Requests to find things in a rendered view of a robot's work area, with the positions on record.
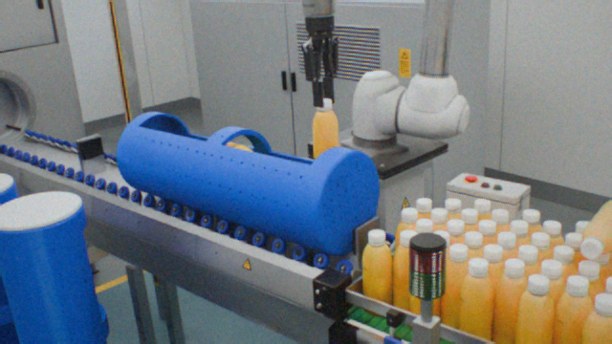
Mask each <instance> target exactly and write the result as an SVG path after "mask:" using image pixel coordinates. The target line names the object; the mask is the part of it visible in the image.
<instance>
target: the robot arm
mask: <svg viewBox="0 0 612 344"><path fill-rule="evenodd" d="M456 4H457V0H425V10H424V21H423V32H422V43H421V53H420V64H419V73H418V74H416V75H415V76H413V78H412V79H411V80H410V84H409V86H408V89H406V88H405V87H403V86H400V85H399V80H398V79H397V77H395V76H394V75H392V74H391V73H389V72H385V71H376V72H370V73H367V74H365V75H364V76H363V77H362V78H361V80H360V82H359V83H358V85H357V88H356V91H355V94H354V100H353V116H352V118H353V129H352V130H351V135H352V136H353V138H352V139H349V140H342V141H341V142H340V145H341V146H343V147H346V148H350V149H355V150H360V151H362V152H364V153H365V154H367V155H368V156H369V157H370V158H371V161H374V160H375V159H376V158H379V157H382V156H386V155H390V154H394V153H397V152H402V151H407V150H408V145H406V144H404V143H401V142H399V141H397V138H396V134H397V133H401V134H406V135H409V136H412V137H418V138H424V139H435V140H438V139H446V138H451V137H453V136H456V135H459V134H461V133H463V131H464V130H465V128H466V126H467V123H468V120H469V116H470V107H469V105H468V102H467V101H466V99H465V98H464V97H463V96H459V95H458V90H457V83H456V81H455V80H454V78H453V77H452V76H451V75H449V71H450V62H451V54H452V45H453V36H454V27H455V10H456ZM301 7H302V14H303V15H307V16H306V17H305V24H306V30H307V31H308V32H309V37H308V42H307V43H302V44H301V47H302V50H303V52H304V63H305V73H306V80H307V81H309V82H312V83H313V95H314V107H317V108H324V99H325V98H328V99H331V100H332V104H334V103H335V96H334V78H337V74H338V73H339V37H334V36H333V33H332V31H333V30H334V29H335V16H334V15H332V14H334V13H336V12H337V0H301ZM316 52H318V53H319V54H316ZM321 61H323V67H324V73H325V77H324V78H323V82H322V81H320V77H321ZM334 69H335V70H334ZM323 91H324V95H323Z"/></svg>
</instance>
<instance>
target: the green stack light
mask: <svg viewBox="0 0 612 344"><path fill-rule="evenodd" d="M446 281H447V268H445V269H444V270H443V271H441V272H439V273H435V274H422V273H419V272H416V271H414V270H413V269H411V268H410V267H409V266H408V289H409V292H410V293H411V294H412V295H413V296H415V297H417V298H420V299H425V300H433V299H438V298H440V297H442V296H443V295H444V294H445V293H446Z"/></svg>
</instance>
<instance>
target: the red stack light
mask: <svg viewBox="0 0 612 344"><path fill-rule="evenodd" d="M408 265H409V267H410V268H411V269H413V270H414V271H416V272H419V273H422V274H435V273H439V272H441V271H443V270H444V269H445V268H446V267H447V247H445V248H443V249H442V250H440V251H437V252H431V253H426V252H420V251H417V250H415V249H413V248H412V247H411V246H410V245H408Z"/></svg>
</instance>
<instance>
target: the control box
mask: <svg viewBox="0 0 612 344"><path fill-rule="evenodd" d="M467 176H474V175H470V174H465V173H462V174H461V175H459V176H458V177H456V178H455V179H453V180H452V181H450V182H449V183H447V199H457V200H459V201H460V202H461V206H460V208H461V212H462V210H464V209H474V202H475V201H476V200H479V199H485V200H488V201H490V202H491V207H490V209H491V214H492V212H493V211H494V210H496V209H504V210H507V211H508V212H509V221H508V224H509V225H510V226H511V222H513V221H521V220H522V219H523V218H522V215H523V211H524V210H529V200H530V188H531V187H530V186H527V185H522V184H517V183H509V182H504V181H499V180H494V179H489V178H484V177H479V176H475V177H477V178H478V180H477V181H475V182H474V183H468V181H466V180H465V177H467ZM488 181H490V182H488ZM493 182H494V183H493ZM481 183H489V184H490V187H482V186H481ZM497 183H498V184H499V185H501V186H502V189H501V190H495V189H493V187H494V186H495V185H496V184H497ZM503 184H504V185H503ZM507 184H509V185H507Z"/></svg>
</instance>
